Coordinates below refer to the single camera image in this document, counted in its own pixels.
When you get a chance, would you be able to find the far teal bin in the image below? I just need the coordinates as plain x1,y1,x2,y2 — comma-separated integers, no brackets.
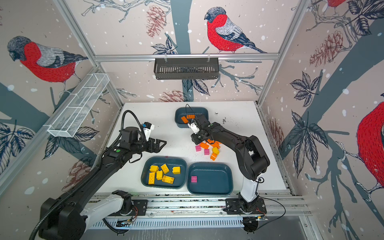
175,107,209,128

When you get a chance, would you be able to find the near right teal bin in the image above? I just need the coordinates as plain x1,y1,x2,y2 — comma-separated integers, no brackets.
187,163,234,196

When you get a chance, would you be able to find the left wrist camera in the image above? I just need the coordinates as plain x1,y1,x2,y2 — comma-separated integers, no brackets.
142,122,155,142

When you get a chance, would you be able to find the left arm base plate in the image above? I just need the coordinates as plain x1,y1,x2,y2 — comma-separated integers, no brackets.
109,200,148,217

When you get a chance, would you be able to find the yellow tall lego brick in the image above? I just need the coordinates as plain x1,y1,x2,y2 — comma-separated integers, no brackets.
156,171,164,181

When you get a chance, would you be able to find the near left teal bin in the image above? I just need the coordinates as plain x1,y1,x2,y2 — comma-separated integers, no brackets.
141,157,187,189

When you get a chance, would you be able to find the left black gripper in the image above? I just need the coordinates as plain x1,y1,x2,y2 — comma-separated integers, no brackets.
131,136,167,155

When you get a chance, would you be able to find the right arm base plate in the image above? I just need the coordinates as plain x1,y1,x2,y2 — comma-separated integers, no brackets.
223,198,267,215

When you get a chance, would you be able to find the black hanging wire basket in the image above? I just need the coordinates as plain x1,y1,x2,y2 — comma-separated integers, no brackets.
154,58,220,80

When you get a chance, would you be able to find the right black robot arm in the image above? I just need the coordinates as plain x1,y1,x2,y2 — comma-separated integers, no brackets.
187,115,270,214

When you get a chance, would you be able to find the yellow small lego brick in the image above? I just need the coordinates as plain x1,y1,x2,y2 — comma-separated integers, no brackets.
212,147,220,155

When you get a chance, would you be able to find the yellow long lego brick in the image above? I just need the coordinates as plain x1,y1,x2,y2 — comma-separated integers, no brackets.
162,176,175,185
148,172,156,185

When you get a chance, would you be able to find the yellow square lego brick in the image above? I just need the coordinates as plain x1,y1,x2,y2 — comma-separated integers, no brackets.
173,166,181,175

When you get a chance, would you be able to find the teal bin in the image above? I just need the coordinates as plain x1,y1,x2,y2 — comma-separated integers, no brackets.
141,157,187,189
187,163,234,196
175,107,209,128

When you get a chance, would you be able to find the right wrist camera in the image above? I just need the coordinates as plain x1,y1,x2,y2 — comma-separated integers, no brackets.
188,118,201,134

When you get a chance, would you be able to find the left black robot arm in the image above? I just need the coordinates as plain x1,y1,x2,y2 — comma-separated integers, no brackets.
29,122,167,240

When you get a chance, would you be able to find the aluminium mounting rail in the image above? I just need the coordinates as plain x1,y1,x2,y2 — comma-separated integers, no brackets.
132,194,312,218

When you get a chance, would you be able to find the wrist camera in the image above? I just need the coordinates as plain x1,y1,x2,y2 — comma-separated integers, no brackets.
142,122,155,142
188,118,201,134

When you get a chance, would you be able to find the white mesh wall shelf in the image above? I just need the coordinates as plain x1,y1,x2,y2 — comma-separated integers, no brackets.
48,73,110,138

